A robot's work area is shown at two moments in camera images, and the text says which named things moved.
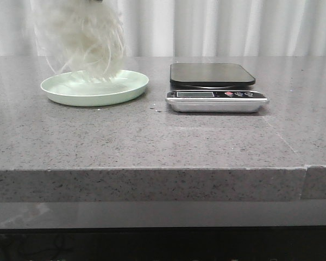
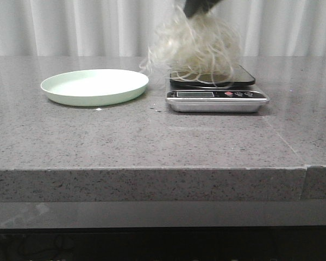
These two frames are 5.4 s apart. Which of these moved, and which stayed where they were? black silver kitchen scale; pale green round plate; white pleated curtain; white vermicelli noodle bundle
Moved: white vermicelli noodle bundle
Stayed: white pleated curtain; pale green round plate; black silver kitchen scale
